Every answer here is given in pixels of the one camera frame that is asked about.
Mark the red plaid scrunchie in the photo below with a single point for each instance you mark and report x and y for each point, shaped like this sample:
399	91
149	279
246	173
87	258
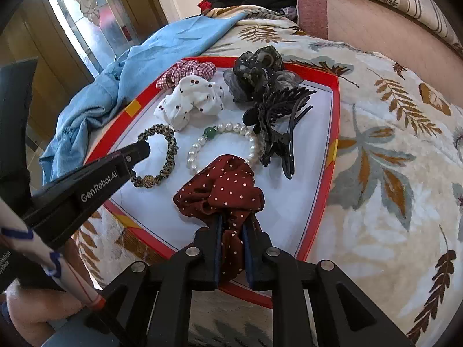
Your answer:
181	70

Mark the light blue cloth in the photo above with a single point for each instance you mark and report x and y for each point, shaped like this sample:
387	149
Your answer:
119	79

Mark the black sheer scrunchie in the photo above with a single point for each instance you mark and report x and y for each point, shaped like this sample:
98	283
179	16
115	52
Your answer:
249	68

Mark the person's leg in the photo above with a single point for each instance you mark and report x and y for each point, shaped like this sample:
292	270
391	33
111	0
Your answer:
36	314

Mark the red polka dot scrunchie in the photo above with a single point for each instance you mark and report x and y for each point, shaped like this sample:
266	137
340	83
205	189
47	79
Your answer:
217	188

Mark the white cherry print scrunchie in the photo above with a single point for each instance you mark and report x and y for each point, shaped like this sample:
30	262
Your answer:
191	97

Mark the leaf print blanket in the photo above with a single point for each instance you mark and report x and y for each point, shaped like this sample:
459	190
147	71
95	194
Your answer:
379	195

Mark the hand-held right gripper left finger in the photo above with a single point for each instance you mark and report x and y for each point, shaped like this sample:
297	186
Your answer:
208	260

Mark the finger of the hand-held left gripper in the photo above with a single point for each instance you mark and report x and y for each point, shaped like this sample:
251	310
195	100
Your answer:
135	151

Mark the grey patterned cloth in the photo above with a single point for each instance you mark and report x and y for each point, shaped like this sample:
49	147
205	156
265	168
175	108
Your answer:
289	12

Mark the wooden door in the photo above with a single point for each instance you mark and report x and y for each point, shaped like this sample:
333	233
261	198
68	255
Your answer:
43	90

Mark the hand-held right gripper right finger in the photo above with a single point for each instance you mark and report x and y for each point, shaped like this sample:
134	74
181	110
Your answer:
255	260

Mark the black hair claw clip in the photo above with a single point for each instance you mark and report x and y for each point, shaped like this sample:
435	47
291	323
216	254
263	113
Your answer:
271	115

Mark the red box lid tray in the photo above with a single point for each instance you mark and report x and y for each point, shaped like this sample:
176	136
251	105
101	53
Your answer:
307	151

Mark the stained glass door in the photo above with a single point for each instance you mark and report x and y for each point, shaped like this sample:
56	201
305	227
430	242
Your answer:
94	18

